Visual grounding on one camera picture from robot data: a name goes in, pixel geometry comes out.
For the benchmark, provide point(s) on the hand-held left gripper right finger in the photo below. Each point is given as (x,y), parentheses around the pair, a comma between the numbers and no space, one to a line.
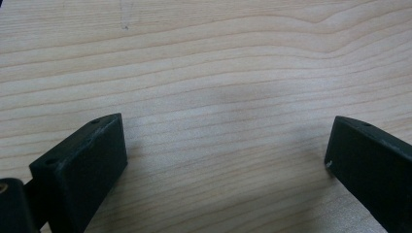
(372,168)

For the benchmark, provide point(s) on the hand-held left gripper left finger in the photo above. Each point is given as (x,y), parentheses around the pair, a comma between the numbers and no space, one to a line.
(81,171)

